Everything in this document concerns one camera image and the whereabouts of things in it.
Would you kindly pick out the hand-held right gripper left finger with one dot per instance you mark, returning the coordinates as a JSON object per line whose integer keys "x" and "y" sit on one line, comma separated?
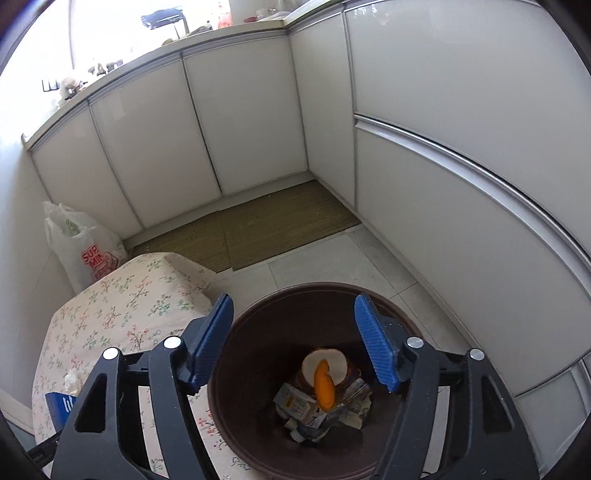
{"x": 217, "y": 337}

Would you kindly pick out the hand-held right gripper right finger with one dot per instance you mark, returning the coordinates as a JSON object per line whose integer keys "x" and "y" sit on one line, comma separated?
{"x": 376, "y": 341}

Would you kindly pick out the white tissue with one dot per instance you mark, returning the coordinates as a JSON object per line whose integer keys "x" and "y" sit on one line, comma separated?
{"x": 74, "y": 381}

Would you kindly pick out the brown plastic bin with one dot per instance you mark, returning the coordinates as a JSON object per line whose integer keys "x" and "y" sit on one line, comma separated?
{"x": 258, "y": 369}

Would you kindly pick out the white snack packet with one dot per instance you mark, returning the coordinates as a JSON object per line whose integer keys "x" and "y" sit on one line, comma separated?
{"x": 358, "y": 397}

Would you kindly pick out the orange peel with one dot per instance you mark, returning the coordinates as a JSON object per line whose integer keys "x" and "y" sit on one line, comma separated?
{"x": 323, "y": 387}

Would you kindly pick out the white drink carton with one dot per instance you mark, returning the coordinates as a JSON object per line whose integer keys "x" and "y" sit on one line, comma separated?
{"x": 295, "y": 401}

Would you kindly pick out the woven straw floor mat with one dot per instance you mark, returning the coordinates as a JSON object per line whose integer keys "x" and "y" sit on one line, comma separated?
{"x": 286, "y": 226}
{"x": 184, "y": 244}

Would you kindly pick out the floral tablecloth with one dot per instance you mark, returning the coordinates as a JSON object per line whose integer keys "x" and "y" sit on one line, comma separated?
{"x": 115, "y": 314}

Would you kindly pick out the white plastic shopping bag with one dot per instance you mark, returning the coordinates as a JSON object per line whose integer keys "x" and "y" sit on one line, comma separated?
{"x": 78, "y": 249}

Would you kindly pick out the white cabinet with several doors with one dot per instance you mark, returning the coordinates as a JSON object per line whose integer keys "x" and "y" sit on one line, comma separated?
{"x": 152, "y": 129}

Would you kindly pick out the white fluffy object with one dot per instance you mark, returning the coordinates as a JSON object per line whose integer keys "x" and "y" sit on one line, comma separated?
{"x": 71, "y": 87}

